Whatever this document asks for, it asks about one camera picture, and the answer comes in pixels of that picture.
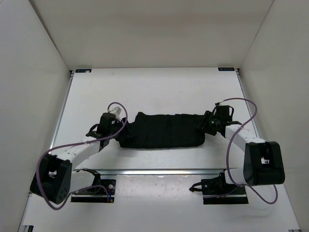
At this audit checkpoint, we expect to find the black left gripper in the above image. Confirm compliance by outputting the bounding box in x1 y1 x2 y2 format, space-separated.
109 116 137 141

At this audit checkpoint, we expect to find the black pleated skirt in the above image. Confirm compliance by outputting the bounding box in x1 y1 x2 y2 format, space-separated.
116 112 205 149

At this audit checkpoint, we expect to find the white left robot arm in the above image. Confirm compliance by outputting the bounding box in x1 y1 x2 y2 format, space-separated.
30 111 128 210

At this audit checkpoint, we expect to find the right blue corner label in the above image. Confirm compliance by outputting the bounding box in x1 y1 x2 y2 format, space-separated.
218 67 235 72

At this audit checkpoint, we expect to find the blue corner label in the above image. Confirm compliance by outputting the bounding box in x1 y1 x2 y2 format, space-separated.
218 67 235 72
75 69 92 73

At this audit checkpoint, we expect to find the left blue corner label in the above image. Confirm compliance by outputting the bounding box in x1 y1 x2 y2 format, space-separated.
75 69 92 73

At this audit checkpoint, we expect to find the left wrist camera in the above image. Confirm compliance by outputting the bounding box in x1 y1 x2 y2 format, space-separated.
109 106 122 121

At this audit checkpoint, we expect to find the aluminium front rail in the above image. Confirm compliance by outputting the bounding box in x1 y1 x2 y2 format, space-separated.
72 168 244 176

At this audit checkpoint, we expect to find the aluminium rail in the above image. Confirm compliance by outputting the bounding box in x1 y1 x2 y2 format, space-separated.
47 70 75 150
72 168 244 176
236 68 261 138

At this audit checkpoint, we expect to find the aluminium right side rail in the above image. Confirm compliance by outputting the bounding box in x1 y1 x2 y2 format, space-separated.
236 68 261 138

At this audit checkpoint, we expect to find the aluminium left side rail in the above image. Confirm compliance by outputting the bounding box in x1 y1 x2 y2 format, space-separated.
47 70 75 150

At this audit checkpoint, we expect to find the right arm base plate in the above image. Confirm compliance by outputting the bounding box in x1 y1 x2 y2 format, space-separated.
189 172 249 205

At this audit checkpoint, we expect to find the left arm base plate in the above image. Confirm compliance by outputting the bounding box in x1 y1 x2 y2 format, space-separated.
70 175 116 203

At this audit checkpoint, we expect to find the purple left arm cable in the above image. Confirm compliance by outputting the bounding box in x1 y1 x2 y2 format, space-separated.
36 102 129 210

